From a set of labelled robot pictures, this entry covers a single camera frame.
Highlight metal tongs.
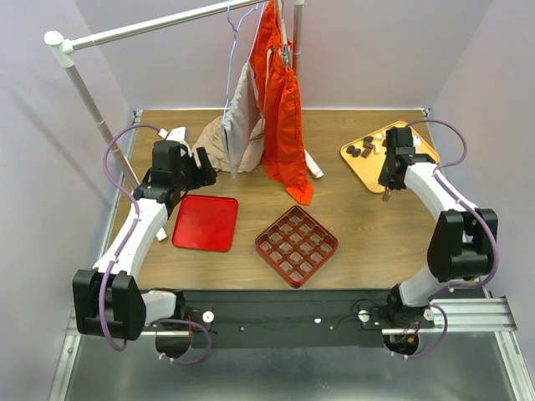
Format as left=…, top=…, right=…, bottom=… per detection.
left=381, top=188, right=392, bottom=202

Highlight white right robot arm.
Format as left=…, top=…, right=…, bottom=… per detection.
left=379, top=124, right=499, bottom=327

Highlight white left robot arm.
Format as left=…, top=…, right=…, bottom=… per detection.
left=73, top=140, right=217, bottom=351

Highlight red chocolate box tray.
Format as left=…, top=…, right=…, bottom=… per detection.
left=255, top=206, right=339, bottom=288

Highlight beige crumpled cloth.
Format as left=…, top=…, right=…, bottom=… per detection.
left=191, top=116, right=264, bottom=173

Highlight yellow plastic tray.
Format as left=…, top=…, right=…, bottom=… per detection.
left=339, top=120, right=441, bottom=194

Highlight red tin lid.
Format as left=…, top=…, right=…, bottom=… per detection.
left=171, top=195, right=239, bottom=252

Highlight grey hanging towel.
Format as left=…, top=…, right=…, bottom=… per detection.
left=221, top=62, right=264, bottom=179

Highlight orange hanging shorts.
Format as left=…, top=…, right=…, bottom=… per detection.
left=249, top=1, right=313, bottom=205

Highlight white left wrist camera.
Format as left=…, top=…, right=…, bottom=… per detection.
left=158, top=126, right=191, bottom=153

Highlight blue wire hanger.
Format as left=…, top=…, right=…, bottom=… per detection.
left=223, top=0, right=259, bottom=122

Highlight white clothes rack frame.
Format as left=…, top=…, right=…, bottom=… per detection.
left=43, top=0, right=325, bottom=243

